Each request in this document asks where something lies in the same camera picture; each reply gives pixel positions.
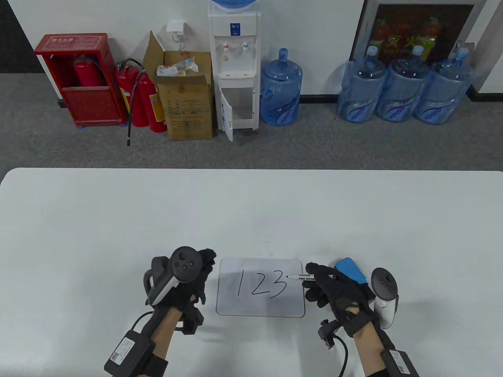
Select person's left hand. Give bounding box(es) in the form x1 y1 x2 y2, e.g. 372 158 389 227
149 248 218 315

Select person's right hand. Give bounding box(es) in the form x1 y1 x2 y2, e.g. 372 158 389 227
303 262 376 338

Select blue eraser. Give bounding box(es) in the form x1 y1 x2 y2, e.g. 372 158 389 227
334 257 369 285

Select small white whiteboard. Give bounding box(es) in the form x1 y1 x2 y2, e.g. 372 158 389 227
216 257 306 318

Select person's right forearm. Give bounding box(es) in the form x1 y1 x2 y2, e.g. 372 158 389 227
353 323 388 377

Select person's left forearm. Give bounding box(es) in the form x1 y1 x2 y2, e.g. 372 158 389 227
149 306 184 361

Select black and white left controller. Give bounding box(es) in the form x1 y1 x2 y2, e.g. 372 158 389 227
143 246 205 307

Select black and white controller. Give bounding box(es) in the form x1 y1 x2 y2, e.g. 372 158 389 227
370 267 400 330
143 246 205 307

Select black and white right controller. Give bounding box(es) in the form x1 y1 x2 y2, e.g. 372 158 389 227
370 267 400 330

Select black left wrist sensor box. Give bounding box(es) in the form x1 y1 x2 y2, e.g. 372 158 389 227
103 329 170 377

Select black wrist sensor box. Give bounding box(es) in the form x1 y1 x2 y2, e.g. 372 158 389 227
379 347 419 377
103 329 170 377

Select black right wrist sensor box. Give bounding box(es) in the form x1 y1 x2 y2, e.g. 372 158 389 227
379 347 419 377

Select open cardboard box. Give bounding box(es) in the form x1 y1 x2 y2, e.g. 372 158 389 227
142 31 215 141

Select red fire extinguisher yellow label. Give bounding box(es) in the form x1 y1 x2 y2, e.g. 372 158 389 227
136 72 168 134

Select blue water jug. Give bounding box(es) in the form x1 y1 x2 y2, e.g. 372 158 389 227
412 47 474 126
336 46 387 123
260 48 304 126
375 45 430 123

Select red fire extinguisher cabinet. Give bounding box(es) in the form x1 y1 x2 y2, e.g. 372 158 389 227
34 33 127 127

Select plastic wrappers in box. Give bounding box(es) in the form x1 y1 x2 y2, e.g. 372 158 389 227
156 57 200 77

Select red extinguisher inside cabinet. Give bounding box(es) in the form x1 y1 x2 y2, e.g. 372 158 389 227
73 54 107 88

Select white water dispenser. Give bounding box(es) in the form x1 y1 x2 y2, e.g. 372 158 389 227
207 7 263 142

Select blue bottle on dispenser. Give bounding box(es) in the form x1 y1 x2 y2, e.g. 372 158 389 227
211 0 258 12

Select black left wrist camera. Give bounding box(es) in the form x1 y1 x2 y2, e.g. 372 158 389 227
174 308 205 335

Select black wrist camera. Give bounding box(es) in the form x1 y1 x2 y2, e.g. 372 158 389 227
317 319 343 350
174 308 205 335

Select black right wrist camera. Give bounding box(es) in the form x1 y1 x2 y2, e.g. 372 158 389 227
317 319 343 350

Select black right sensor cable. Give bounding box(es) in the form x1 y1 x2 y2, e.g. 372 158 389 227
332 333 350 377

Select black sensor cable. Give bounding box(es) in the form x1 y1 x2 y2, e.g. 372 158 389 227
129 311 154 333
332 333 350 377

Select black left sensor cable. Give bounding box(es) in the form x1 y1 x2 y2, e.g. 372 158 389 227
129 311 154 333

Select red fire extinguisher with hose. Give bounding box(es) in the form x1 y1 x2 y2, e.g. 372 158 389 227
115 58 152 147

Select white wall charger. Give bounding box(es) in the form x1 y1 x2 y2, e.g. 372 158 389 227
166 20 187 51

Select glass-fronted fire hose cabinet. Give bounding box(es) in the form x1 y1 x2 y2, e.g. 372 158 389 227
349 0 488 66

